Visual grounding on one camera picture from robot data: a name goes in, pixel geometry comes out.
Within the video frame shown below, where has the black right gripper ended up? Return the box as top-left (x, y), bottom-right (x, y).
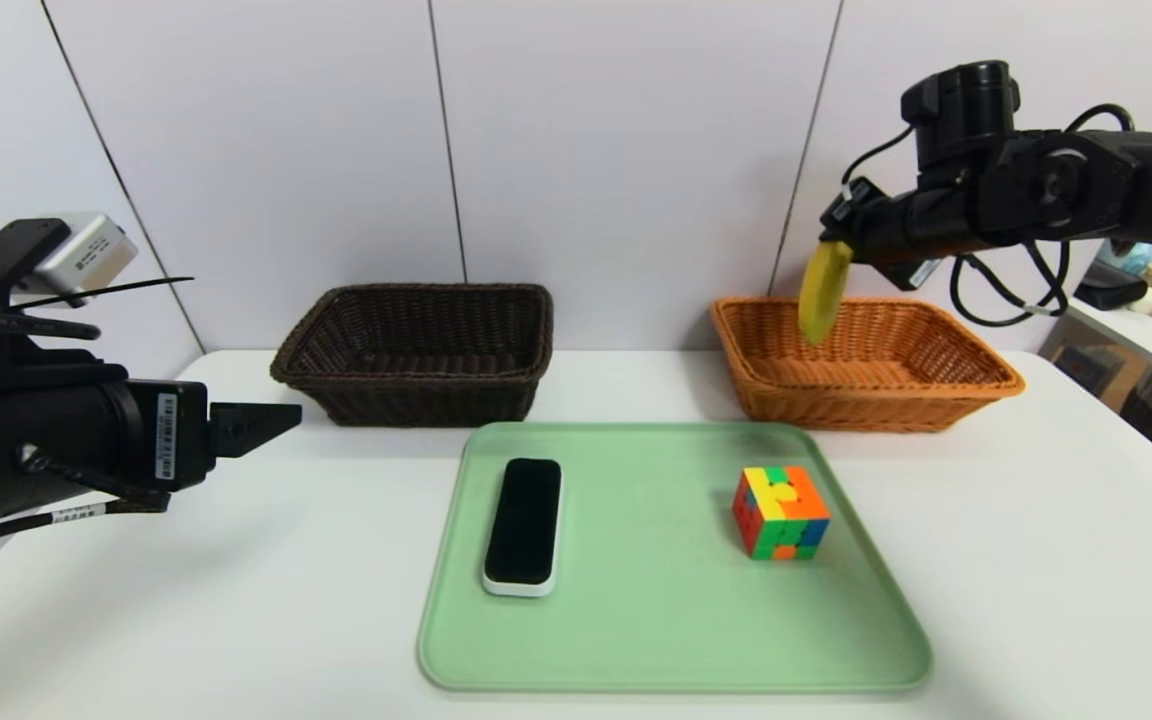
top-left (818, 176), bottom-right (970, 292)

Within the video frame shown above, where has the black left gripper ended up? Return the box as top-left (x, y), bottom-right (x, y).
top-left (11, 378), bottom-right (303, 494)

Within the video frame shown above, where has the yellow banana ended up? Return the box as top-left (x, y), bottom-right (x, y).
top-left (798, 240), bottom-right (855, 345)

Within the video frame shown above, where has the colourful puzzle cube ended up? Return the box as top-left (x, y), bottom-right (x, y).
top-left (731, 465), bottom-right (832, 561)

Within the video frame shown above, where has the dark brown wicker basket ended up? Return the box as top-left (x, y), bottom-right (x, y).
top-left (270, 283), bottom-right (555, 429)

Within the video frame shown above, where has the orange wicker basket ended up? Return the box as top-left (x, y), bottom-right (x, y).
top-left (710, 296), bottom-right (1027, 434)

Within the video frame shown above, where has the black zip tie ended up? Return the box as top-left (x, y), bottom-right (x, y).
top-left (16, 277), bottom-right (195, 311)

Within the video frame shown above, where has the black pouch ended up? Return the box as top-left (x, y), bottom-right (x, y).
top-left (1074, 262), bottom-right (1147, 311)

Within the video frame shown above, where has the dark box under side table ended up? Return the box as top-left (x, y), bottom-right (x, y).
top-left (1051, 345), bottom-right (1127, 401)

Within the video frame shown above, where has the black and white board eraser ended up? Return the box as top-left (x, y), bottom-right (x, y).
top-left (482, 457), bottom-right (564, 598)

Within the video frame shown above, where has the light green plastic tray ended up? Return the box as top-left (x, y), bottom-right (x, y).
top-left (418, 421), bottom-right (934, 694)

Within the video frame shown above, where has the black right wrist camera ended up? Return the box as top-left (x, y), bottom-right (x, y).
top-left (901, 60), bottom-right (1023, 171)

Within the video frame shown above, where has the black right camera cable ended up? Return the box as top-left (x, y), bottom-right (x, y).
top-left (949, 238), bottom-right (1074, 329)

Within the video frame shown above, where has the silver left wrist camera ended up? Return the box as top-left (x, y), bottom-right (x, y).
top-left (31, 213), bottom-right (139, 297)

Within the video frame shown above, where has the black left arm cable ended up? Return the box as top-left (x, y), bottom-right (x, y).
top-left (0, 495), bottom-right (173, 557)

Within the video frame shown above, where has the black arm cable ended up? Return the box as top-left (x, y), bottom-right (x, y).
top-left (0, 495), bottom-right (173, 557)
top-left (1066, 102), bottom-right (1137, 137)

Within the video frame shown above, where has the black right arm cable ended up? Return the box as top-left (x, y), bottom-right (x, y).
top-left (1066, 102), bottom-right (1137, 137)

